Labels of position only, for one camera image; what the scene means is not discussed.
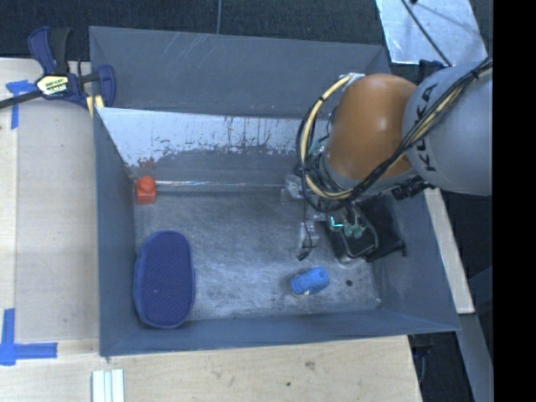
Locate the black cloth pouch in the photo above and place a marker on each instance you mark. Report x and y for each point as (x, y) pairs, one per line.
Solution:
(387, 224)

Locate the grey metal bin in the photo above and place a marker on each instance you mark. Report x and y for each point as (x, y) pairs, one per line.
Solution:
(251, 241)

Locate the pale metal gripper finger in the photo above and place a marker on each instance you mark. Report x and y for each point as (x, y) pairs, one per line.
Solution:
(292, 189)
(309, 235)

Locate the blue ribbed toy cylinder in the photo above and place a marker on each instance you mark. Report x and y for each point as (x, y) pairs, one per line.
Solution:
(310, 281)

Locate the black cylinder on white bracket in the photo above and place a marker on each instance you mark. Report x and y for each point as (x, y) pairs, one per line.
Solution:
(408, 190)

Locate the dark blue oval slipper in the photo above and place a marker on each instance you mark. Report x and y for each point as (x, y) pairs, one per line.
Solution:
(164, 279)

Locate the red-orange toy block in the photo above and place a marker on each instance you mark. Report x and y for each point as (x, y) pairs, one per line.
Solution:
(145, 191)

